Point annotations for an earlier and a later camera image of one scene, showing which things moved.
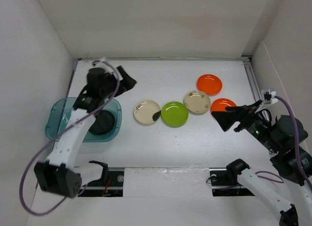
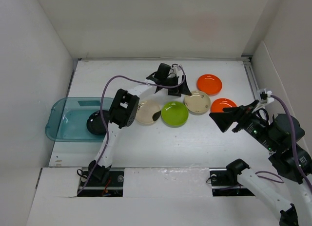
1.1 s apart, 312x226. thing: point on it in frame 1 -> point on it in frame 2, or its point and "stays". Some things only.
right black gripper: [225, 119] stays
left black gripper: [127, 83] -> [178, 91]
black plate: [104, 122] stays
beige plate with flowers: [197, 103] stays
